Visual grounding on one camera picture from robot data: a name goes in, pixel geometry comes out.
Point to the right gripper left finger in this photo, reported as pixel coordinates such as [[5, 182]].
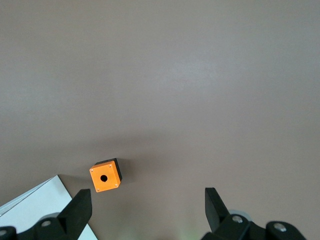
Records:
[[80, 212]]

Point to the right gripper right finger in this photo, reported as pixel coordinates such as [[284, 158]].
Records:
[[215, 212]]

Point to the white drawer cabinet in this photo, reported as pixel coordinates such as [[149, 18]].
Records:
[[37, 203]]

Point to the brown table cover mat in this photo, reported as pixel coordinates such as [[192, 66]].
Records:
[[160, 75]]

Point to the orange button enclosure box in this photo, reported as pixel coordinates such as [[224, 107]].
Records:
[[111, 172]]

